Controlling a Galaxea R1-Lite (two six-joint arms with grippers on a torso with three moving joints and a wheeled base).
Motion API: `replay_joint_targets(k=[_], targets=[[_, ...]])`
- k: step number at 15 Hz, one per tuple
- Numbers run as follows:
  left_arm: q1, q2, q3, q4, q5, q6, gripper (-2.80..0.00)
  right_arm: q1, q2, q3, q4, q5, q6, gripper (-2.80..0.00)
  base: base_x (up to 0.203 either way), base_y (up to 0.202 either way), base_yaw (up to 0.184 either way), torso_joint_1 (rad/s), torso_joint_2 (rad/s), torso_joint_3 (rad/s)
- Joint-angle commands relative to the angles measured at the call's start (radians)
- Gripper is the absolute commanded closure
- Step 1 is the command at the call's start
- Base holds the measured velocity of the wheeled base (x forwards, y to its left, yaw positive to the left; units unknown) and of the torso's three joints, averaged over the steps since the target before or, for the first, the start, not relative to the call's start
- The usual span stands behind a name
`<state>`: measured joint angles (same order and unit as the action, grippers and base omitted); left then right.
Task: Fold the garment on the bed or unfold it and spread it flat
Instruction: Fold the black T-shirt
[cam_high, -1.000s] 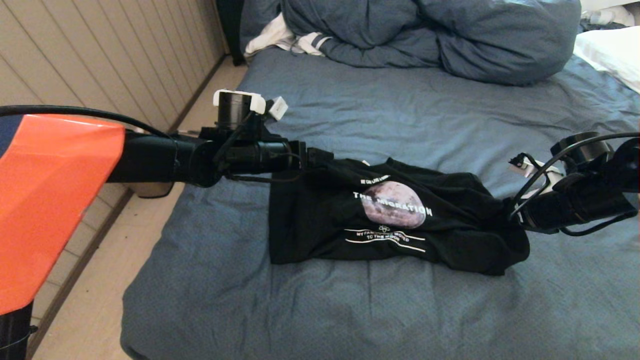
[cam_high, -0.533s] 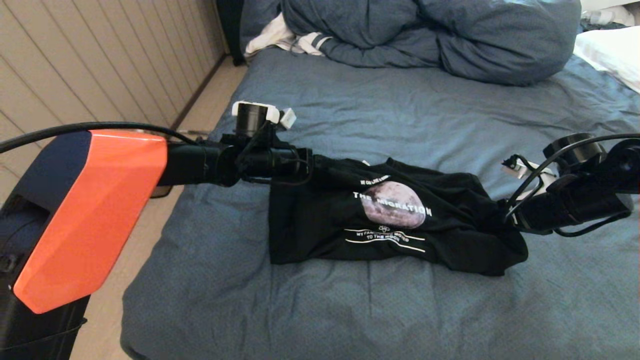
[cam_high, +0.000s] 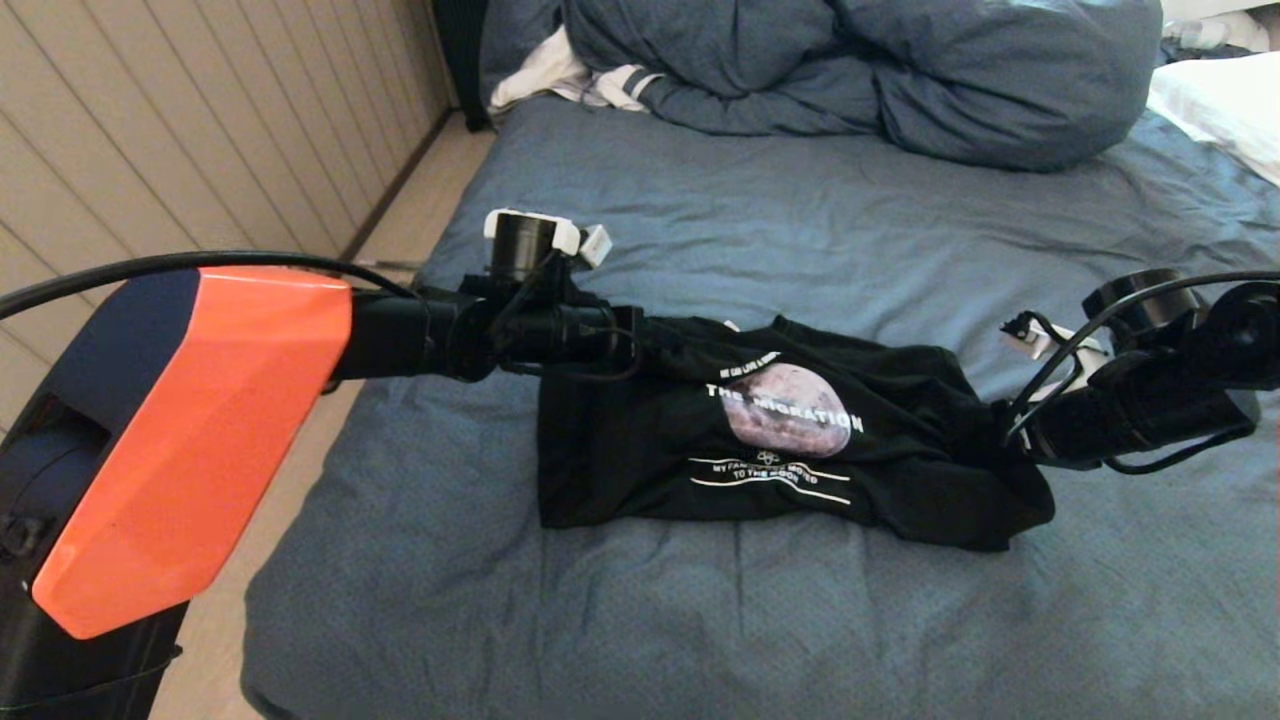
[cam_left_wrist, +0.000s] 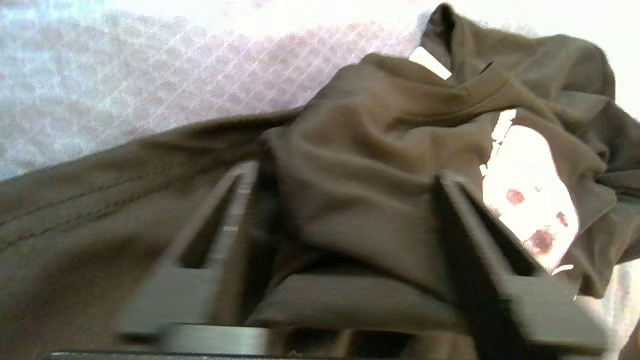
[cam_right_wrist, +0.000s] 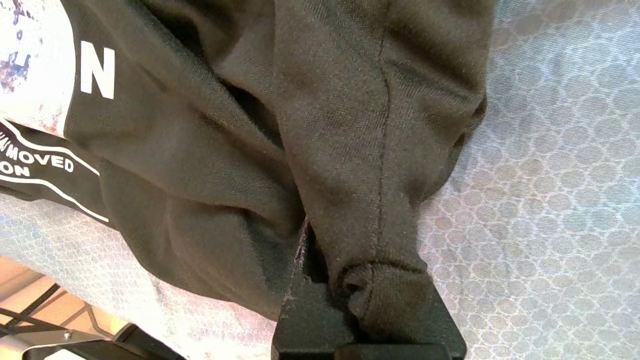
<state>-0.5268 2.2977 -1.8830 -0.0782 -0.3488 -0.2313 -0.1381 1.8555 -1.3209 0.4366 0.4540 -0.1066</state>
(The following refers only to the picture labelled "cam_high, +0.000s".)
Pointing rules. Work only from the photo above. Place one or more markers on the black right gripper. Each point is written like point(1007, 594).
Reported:
point(1130, 415)

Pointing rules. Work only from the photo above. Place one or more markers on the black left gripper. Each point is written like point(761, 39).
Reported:
point(570, 335)

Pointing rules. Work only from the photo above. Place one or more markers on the black printed t-shirt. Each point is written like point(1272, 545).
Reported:
point(880, 450)

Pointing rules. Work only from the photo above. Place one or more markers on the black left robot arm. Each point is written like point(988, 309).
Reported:
point(200, 430)

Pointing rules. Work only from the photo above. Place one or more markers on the white striped garment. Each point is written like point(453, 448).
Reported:
point(545, 75)

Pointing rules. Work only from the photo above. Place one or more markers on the blue bed sheet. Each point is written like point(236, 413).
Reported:
point(800, 200)

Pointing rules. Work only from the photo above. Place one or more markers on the black bedside furniture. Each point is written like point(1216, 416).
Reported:
point(462, 60)

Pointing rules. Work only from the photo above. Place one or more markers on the white pillow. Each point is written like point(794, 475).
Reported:
point(1225, 100)

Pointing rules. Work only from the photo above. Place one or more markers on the crumpled blue duvet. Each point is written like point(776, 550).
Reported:
point(950, 80)

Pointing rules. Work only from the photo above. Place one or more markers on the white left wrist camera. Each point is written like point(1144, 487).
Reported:
point(597, 244)

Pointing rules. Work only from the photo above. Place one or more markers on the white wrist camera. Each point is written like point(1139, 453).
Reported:
point(597, 244)
point(1060, 345)

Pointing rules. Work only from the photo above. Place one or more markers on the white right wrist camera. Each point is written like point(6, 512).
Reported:
point(1060, 345)

